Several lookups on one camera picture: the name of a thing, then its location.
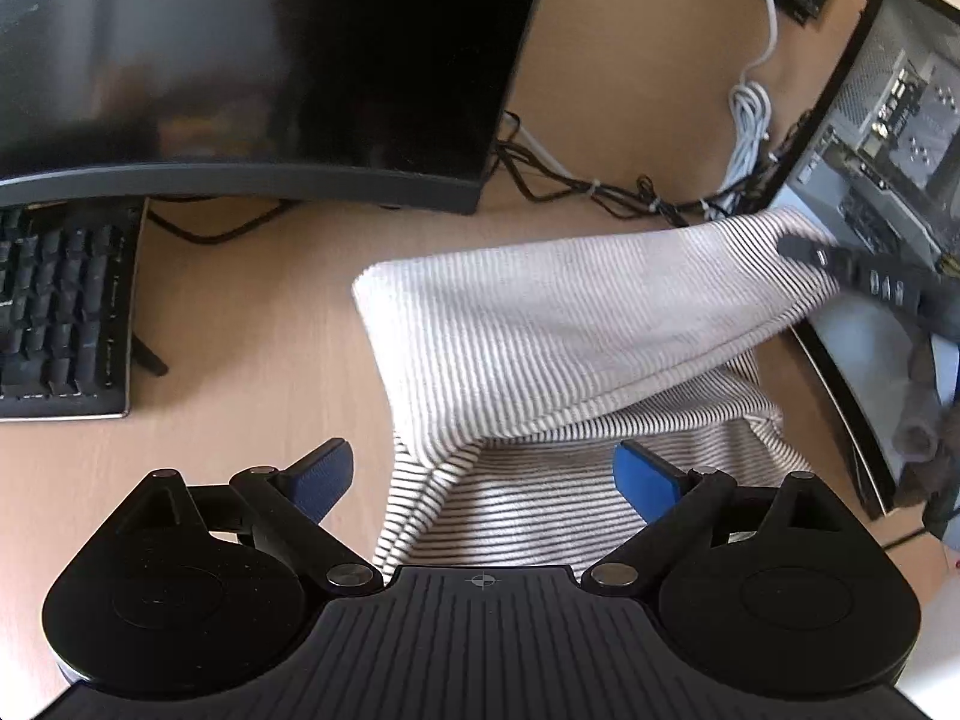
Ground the white cable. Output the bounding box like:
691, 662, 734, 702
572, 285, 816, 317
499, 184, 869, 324
701, 0, 786, 215

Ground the striped beige garment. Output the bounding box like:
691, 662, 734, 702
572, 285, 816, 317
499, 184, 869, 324
351, 208, 845, 575

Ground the person's right hand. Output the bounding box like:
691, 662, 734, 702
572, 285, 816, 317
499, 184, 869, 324
896, 330, 960, 533

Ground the black cable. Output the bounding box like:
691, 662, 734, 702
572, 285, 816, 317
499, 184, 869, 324
146, 199, 301, 245

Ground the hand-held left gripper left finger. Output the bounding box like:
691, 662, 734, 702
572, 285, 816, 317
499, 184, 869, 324
135, 437, 383, 593

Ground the black monitor stand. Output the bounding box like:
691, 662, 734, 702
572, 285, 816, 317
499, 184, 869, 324
129, 330, 170, 377

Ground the black computer monitor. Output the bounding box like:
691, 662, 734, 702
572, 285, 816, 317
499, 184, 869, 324
0, 0, 560, 215

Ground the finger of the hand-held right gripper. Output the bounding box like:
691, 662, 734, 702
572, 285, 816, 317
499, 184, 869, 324
776, 229, 960, 332

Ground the bundle of black cables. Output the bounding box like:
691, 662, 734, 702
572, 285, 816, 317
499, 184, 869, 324
491, 111, 815, 230

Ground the black keyboard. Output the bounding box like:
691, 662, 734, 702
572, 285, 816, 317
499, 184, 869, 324
0, 199, 147, 421

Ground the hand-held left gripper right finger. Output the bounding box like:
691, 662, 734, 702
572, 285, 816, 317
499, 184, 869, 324
581, 441, 852, 597

